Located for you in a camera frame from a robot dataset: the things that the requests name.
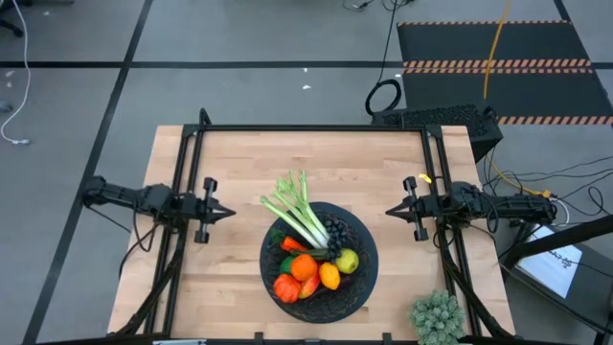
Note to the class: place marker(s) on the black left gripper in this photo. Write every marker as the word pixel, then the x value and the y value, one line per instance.
pixel 209 211

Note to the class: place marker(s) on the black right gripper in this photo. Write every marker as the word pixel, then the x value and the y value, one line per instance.
pixel 415 211

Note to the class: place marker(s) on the black grape bunch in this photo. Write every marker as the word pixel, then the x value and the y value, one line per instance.
pixel 335 235

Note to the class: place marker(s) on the yellow-green apple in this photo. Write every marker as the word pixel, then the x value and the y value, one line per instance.
pixel 347 261

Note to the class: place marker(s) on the red carrot with green leaves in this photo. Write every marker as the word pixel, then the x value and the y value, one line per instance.
pixel 293 245

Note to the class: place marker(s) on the green lime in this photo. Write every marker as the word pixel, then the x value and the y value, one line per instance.
pixel 286 266

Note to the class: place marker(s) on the green and white celery bunch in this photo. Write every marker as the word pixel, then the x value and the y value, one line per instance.
pixel 306 215

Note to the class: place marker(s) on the yellow-orange oval fruit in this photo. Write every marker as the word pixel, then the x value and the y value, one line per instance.
pixel 330 276

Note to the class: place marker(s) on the dark green vegetable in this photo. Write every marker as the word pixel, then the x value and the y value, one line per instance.
pixel 313 253

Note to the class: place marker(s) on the round orange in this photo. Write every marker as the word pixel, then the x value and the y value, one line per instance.
pixel 304 267

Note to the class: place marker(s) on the red round fruit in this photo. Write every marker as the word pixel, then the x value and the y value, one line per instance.
pixel 287 288

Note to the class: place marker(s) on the red and yellow mango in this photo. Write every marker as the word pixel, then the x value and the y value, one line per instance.
pixel 310 286

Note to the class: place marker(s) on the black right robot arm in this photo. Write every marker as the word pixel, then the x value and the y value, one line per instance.
pixel 517 208

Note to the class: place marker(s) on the dark brown wicker basket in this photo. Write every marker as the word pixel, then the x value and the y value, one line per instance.
pixel 330 304

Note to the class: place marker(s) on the small yellow tag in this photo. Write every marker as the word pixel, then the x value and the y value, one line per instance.
pixel 425 178

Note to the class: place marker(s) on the dark blue round woven placemat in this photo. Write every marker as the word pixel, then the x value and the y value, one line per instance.
pixel 364 223

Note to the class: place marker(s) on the green broccoli head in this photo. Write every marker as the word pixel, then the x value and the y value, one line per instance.
pixel 437 318

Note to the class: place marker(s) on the black stand bar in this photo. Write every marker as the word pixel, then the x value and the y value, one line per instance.
pixel 565 235

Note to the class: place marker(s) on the black hazard-striped floor mat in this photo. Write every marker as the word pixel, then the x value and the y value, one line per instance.
pixel 479 43

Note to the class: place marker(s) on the black chair base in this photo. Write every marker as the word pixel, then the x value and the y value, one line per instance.
pixel 9 26

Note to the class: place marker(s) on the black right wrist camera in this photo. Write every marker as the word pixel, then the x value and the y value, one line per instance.
pixel 438 206

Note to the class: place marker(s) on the black aluminium table frame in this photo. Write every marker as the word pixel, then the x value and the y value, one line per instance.
pixel 306 128

